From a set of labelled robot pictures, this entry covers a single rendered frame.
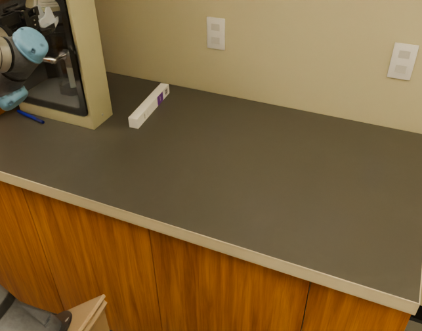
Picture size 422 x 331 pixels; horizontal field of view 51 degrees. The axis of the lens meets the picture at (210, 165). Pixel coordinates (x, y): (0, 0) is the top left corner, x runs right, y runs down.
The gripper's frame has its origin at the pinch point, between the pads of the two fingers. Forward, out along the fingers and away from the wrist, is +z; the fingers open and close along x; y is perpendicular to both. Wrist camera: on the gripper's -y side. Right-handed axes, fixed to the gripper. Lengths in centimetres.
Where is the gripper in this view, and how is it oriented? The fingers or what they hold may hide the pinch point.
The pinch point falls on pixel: (54, 21)
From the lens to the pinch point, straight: 140.8
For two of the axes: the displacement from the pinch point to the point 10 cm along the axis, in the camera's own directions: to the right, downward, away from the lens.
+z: 4.1, -5.5, 7.3
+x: -9.1, -2.4, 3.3
